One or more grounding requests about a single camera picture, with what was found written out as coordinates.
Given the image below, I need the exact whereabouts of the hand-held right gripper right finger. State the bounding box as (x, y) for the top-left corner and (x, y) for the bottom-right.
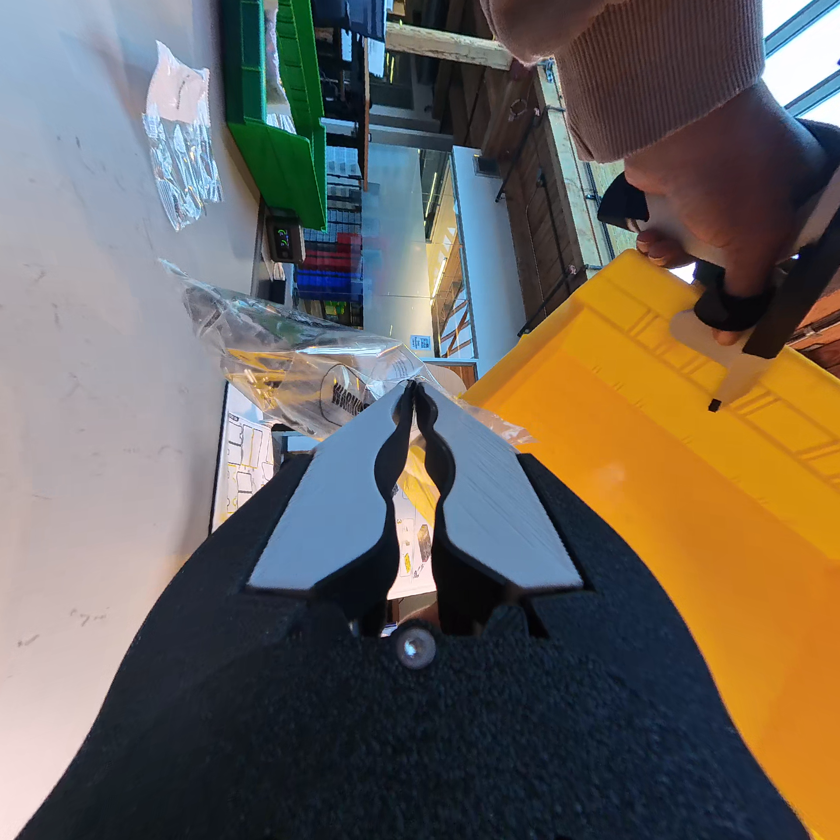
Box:
(418, 381), (585, 634)

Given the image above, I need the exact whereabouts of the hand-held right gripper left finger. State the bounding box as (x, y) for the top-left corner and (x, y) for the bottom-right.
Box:
(247, 381), (416, 634)

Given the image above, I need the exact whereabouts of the large clear labelled bag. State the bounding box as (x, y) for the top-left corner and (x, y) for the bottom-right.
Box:
(158, 256), (532, 454)

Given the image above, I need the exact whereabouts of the yellow bin with grey parts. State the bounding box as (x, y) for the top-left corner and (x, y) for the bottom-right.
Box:
(457, 247), (840, 840)

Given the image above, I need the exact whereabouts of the green bin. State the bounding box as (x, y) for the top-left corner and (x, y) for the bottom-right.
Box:
(220, 0), (329, 232)

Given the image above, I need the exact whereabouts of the clear plastic bag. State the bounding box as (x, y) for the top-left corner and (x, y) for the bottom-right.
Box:
(141, 40), (224, 233)

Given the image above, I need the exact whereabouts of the person's left forearm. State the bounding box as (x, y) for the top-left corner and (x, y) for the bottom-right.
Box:
(477, 0), (769, 165)

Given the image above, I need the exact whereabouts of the person's left hand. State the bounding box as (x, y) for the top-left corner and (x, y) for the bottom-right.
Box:
(623, 79), (830, 345)

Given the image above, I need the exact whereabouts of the white sticker sheet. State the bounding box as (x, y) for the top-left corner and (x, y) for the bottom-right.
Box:
(210, 381), (279, 532)

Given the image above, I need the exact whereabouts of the storage shelf with bins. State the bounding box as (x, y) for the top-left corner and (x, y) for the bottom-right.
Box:
(292, 145), (371, 329)

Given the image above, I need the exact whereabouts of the small black device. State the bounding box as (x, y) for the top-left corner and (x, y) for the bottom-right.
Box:
(267, 217), (307, 265)

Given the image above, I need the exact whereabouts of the clear bag of parts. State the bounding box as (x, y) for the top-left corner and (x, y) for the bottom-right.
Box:
(263, 0), (296, 132)

